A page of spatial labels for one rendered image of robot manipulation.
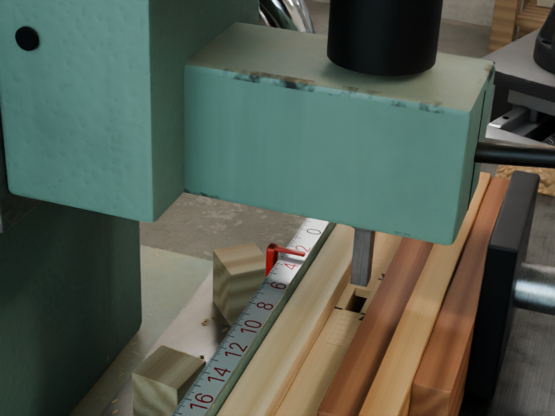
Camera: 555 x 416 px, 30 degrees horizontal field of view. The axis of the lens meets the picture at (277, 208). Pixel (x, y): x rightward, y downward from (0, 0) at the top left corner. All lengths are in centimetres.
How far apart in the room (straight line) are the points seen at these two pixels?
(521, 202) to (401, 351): 11
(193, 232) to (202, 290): 169
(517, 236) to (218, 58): 17
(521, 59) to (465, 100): 82
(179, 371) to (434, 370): 22
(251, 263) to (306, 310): 24
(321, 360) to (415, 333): 5
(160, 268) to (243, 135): 36
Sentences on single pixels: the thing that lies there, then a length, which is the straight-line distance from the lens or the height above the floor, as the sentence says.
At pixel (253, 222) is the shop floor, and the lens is 254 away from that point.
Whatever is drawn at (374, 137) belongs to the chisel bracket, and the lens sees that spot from 47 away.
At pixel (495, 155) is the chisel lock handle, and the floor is 104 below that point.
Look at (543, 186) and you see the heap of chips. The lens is 78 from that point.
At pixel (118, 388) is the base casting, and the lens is 71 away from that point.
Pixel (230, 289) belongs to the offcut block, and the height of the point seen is 83.
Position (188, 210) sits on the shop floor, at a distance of 259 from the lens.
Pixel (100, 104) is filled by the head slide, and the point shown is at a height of 106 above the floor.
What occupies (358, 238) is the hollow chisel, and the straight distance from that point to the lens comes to 53.
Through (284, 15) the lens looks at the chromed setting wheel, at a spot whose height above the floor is 105.
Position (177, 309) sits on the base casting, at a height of 80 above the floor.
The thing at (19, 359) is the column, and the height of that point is 88.
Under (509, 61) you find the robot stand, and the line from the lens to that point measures 128.
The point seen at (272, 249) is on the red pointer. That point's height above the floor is 96.
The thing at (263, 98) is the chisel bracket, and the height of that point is 106.
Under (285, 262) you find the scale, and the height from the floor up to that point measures 96.
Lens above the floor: 124
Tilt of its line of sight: 28 degrees down
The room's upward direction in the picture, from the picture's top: 3 degrees clockwise
